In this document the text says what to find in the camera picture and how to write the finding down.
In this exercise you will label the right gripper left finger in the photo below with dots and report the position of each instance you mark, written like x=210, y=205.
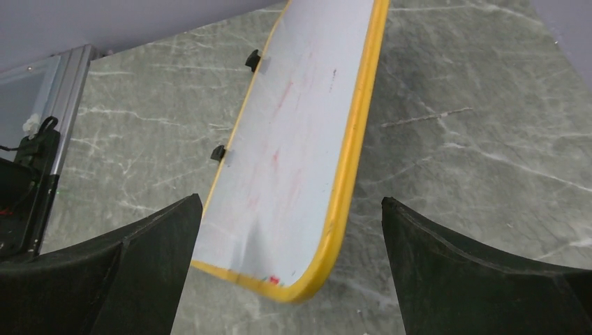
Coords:
x=126, y=281

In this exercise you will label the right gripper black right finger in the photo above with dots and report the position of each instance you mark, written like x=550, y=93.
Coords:
x=448, y=283

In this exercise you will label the yellow-framed whiteboard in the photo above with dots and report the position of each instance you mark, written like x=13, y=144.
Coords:
x=276, y=214

